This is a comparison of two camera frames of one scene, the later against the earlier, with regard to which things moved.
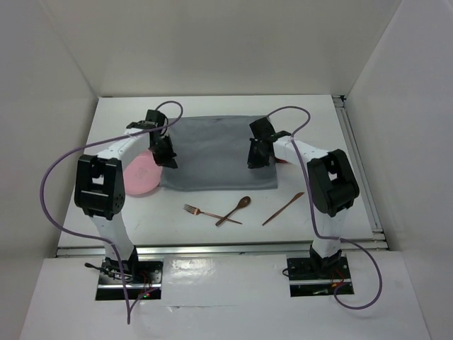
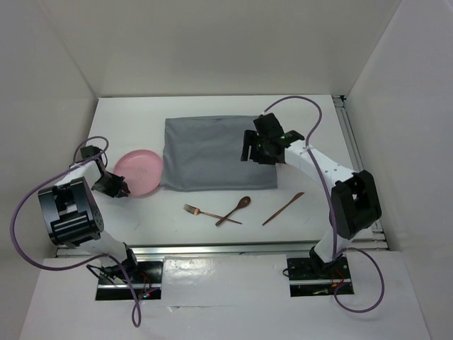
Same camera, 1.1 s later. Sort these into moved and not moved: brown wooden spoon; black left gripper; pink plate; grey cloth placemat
Moved: black left gripper
Not moved: pink plate; brown wooden spoon; grey cloth placemat
